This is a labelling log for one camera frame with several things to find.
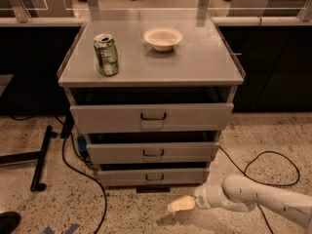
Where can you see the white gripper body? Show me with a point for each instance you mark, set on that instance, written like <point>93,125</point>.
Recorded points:
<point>202,198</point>

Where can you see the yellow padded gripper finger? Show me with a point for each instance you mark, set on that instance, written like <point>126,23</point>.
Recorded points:
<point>184,203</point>

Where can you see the grey bottom drawer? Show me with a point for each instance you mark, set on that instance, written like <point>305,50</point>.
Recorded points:
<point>153,177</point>

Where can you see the grey drawer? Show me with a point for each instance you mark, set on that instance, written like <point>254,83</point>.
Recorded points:
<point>134,118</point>
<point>153,177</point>
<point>166,152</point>

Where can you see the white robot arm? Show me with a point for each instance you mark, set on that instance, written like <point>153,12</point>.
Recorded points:
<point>240,194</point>

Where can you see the grey middle drawer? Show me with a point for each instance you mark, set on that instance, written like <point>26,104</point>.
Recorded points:
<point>166,152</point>

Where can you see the grey drawer cabinet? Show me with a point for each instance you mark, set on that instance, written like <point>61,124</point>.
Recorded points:
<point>200,69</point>

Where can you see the grey top drawer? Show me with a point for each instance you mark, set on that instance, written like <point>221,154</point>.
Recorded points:
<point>134,118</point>

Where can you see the blue power box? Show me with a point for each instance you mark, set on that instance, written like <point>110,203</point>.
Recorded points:
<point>82,146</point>

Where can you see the white paper bowl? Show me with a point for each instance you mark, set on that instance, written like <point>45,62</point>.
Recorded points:
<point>162,39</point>

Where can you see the black shoe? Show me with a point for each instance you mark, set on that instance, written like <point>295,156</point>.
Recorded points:
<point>9,221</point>

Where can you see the green soda can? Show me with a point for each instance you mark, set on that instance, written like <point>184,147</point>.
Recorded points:
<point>107,56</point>

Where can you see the black metal stand base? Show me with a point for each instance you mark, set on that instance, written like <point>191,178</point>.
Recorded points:
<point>36,156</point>

